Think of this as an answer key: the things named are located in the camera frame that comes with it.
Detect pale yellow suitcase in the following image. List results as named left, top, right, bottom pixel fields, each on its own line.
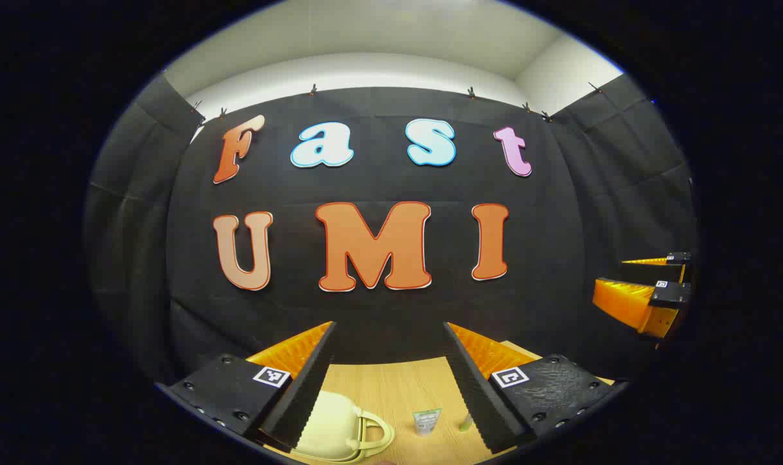
left=291, top=390, right=396, bottom=463

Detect green-tipped skin care tube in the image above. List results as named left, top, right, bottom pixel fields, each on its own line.
left=412, top=408, right=442, bottom=437

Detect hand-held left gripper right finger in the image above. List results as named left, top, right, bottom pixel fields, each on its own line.
left=444, top=322, right=627, bottom=455

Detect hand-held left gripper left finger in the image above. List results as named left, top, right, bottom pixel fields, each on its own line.
left=156, top=321, right=337, bottom=453

